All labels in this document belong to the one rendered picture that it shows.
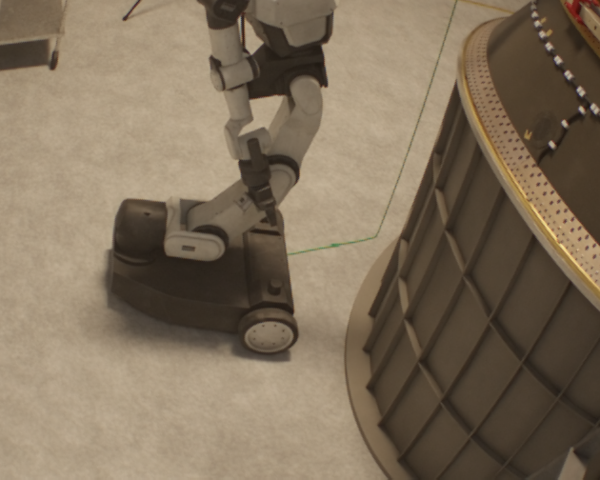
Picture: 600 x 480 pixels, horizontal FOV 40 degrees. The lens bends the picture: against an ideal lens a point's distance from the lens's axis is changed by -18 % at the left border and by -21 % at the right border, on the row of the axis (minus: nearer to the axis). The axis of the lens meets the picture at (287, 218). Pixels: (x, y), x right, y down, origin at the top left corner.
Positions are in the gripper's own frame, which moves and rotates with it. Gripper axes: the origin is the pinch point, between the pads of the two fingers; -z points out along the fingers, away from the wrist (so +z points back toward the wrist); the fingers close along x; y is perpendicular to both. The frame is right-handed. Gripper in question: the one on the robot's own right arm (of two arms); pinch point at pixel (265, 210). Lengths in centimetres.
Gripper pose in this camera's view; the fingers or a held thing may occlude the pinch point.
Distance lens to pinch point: 305.2
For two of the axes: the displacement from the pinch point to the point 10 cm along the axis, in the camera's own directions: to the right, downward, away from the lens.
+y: 9.0, -3.7, 2.5
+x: 3.9, 4.1, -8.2
